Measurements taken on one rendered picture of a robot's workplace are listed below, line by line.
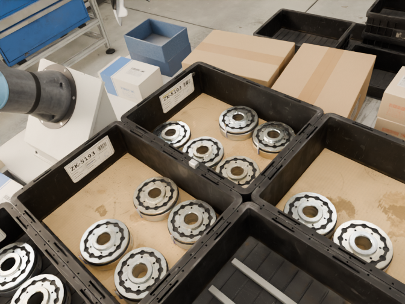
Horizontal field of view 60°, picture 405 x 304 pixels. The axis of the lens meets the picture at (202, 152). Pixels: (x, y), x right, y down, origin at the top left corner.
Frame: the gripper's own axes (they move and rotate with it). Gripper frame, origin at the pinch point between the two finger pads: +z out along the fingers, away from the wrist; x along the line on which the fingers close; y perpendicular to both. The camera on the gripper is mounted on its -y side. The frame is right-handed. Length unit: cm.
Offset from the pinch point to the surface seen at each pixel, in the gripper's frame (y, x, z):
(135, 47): -4.5, -2.3, 14.4
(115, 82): 1.6, -20.0, 15.0
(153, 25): -8.0, 12.3, 14.7
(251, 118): 60, -19, 6
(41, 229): 47, -70, -8
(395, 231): 100, -30, 7
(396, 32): 65, 93, 56
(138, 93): 12.1, -19.3, 16.7
